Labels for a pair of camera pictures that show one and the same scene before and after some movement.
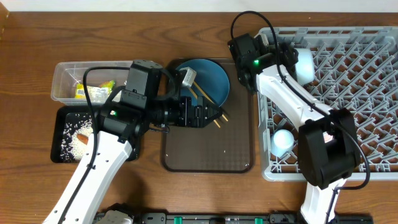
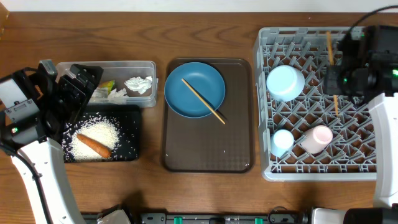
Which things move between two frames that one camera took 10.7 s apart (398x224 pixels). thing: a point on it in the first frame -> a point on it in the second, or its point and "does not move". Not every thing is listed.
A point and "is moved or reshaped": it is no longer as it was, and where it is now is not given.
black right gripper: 291,59 -> 332,87
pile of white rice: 71,148 does not move
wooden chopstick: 208,97 -> 332,60
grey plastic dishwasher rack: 356,70 does not move
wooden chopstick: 196,98 is moved or reshaped
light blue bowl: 305,66 is moved or reshaped
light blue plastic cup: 282,141 does not move
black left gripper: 199,114 -> 80,94
